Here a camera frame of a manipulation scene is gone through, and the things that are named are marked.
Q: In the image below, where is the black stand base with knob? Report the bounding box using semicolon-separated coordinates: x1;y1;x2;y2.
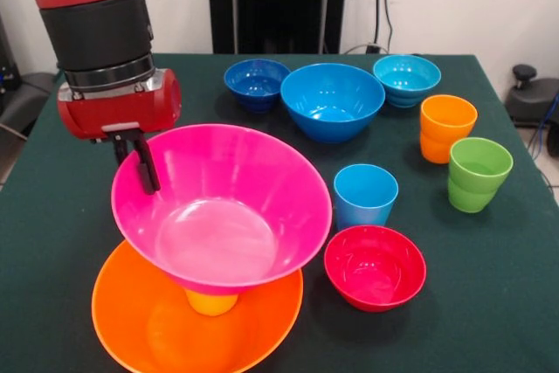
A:
505;64;559;128

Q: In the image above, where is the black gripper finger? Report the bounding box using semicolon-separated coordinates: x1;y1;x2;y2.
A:
130;131;162;197
109;135;131;168

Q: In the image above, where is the medium blue bowl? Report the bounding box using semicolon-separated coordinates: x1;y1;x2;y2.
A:
279;62;387;145

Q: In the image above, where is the small light blue bowl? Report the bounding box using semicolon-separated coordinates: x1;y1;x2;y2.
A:
372;53;443;109

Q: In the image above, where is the orange cup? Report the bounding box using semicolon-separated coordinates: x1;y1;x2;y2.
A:
419;93;480;165

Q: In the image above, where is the dark green table cloth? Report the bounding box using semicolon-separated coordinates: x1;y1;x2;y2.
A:
0;52;559;373

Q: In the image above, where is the yellow cup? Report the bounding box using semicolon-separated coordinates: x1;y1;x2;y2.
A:
183;287;239;318

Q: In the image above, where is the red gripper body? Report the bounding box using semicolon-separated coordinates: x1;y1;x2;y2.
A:
56;68;183;143

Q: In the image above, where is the small crimson bowl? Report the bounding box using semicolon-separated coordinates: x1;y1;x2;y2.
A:
323;224;428;314

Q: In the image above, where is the dark grey stand base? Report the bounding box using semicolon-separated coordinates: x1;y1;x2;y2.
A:
0;71;60;138

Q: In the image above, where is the blue cable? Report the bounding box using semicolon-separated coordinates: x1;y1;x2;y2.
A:
527;92;559;162

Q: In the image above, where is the green cup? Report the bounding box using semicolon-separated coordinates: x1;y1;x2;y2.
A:
447;136;515;214

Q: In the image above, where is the small dark blue bowl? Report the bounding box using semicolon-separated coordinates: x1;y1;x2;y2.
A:
223;58;293;114

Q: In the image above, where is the blue cup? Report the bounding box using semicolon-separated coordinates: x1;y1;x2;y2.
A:
334;163;400;232

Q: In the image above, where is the large magenta bowl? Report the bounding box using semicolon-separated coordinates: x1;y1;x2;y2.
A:
110;123;335;300

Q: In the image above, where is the large orange bowl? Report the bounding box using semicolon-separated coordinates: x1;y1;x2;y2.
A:
91;239;305;373

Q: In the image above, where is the black equipment box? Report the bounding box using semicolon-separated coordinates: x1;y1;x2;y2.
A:
0;14;22;106

